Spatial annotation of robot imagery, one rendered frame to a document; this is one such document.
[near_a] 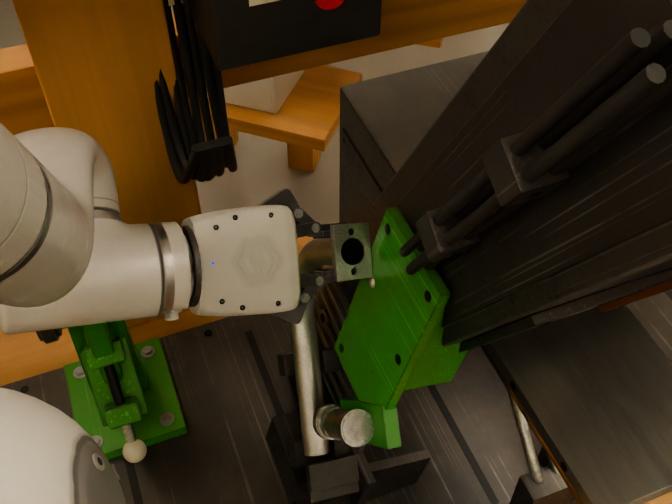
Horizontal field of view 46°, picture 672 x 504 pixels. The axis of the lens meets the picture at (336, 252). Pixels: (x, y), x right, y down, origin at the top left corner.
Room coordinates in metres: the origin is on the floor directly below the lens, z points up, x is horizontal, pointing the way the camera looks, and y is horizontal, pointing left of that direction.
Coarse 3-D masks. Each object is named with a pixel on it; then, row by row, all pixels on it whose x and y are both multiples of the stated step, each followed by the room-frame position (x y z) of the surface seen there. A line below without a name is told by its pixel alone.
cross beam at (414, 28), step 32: (384, 0) 0.91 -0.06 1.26; (416, 0) 0.92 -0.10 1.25; (448, 0) 0.94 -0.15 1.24; (480, 0) 0.96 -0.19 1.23; (512, 0) 0.98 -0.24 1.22; (384, 32) 0.91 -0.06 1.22; (416, 32) 0.93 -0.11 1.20; (448, 32) 0.94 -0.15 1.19; (0, 64) 0.75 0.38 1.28; (32, 64) 0.75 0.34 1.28; (256, 64) 0.84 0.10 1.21; (288, 64) 0.86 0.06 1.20; (320, 64) 0.88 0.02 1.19; (0, 96) 0.73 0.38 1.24; (32, 96) 0.75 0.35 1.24; (32, 128) 0.74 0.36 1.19
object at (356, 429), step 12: (324, 408) 0.44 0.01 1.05; (336, 408) 0.44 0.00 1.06; (324, 420) 0.42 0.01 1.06; (336, 420) 0.41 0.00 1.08; (348, 420) 0.40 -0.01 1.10; (360, 420) 0.40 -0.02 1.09; (324, 432) 0.41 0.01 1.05; (336, 432) 0.40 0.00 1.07; (348, 432) 0.39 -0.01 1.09; (360, 432) 0.39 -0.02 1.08; (372, 432) 0.40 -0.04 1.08; (348, 444) 0.38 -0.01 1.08; (360, 444) 0.38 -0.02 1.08
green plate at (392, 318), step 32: (384, 224) 0.52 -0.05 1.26; (384, 256) 0.50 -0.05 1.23; (416, 256) 0.47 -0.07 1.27; (384, 288) 0.48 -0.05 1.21; (416, 288) 0.45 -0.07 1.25; (352, 320) 0.50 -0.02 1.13; (384, 320) 0.46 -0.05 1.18; (416, 320) 0.43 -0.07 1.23; (352, 352) 0.48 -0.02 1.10; (384, 352) 0.44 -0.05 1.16; (416, 352) 0.41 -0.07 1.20; (448, 352) 0.44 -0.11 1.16; (352, 384) 0.46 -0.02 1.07; (384, 384) 0.42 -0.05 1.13; (416, 384) 0.43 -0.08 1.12
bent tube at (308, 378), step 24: (312, 240) 0.57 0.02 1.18; (336, 240) 0.52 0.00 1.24; (360, 240) 0.52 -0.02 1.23; (312, 264) 0.55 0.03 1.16; (336, 264) 0.50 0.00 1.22; (360, 264) 0.51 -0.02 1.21; (312, 312) 0.54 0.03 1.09; (312, 336) 0.52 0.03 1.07; (312, 360) 0.50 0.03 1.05; (312, 384) 0.48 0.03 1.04; (312, 408) 0.46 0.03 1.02; (312, 432) 0.44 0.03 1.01
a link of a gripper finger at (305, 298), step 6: (318, 270) 0.51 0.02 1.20; (324, 270) 0.50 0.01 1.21; (330, 270) 0.50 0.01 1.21; (354, 270) 0.51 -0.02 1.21; (324, 276) 0.50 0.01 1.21; (330, 276) 0.50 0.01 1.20; (306, 288) 0.48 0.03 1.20; (312, 288) 0.49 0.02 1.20; (318, 288) 0.49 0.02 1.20; (300, 294) 0.48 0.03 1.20; (306, 294) 0.48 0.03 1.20; (312, 294) 0.48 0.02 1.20; (300, 300) 0.47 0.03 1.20; (306, 300) 0.47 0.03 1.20
